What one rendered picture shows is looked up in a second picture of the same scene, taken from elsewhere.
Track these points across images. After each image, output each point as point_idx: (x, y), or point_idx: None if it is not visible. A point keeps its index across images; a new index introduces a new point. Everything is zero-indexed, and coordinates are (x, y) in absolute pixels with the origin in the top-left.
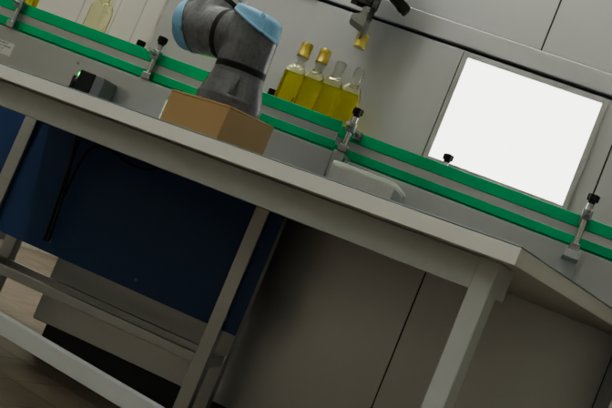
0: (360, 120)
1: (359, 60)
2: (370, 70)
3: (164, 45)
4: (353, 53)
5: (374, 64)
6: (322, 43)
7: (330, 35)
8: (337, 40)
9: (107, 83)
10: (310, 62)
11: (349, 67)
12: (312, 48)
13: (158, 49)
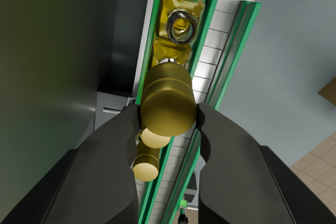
0: None
1: (20, 64)
2: (29, 5)
3: (182, 215)
4: (11, 99)
5: None
6: (26, 182)
7: (2, 204)
8: (4, 174)
9: (191, 187)
10: (59, 147)
11: (44, 73)
12: (42, 176)
13: (185, 210)
